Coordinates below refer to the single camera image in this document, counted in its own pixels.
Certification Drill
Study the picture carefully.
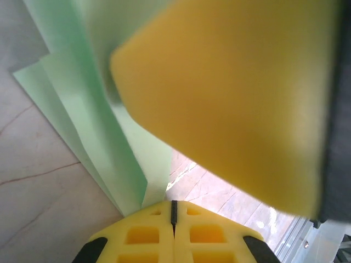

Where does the aluminium side rail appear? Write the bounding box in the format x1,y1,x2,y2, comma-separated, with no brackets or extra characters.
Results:
274,216,351,263

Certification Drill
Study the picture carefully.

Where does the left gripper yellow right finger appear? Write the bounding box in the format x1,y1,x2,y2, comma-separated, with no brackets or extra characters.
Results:
174,201,280,263

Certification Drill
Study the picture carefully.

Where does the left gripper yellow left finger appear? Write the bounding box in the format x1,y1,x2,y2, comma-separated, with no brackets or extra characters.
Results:
71,201,175,263

